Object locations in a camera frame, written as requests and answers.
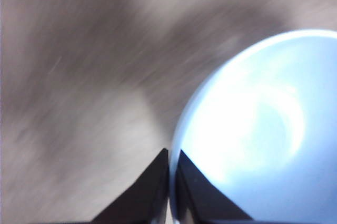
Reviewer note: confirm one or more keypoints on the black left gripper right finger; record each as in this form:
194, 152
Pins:
200, 197

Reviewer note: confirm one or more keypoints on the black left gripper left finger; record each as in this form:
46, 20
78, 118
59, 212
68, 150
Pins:
142, 195

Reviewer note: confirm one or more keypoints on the blue ribbed bowl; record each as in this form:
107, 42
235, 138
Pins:
250, 118

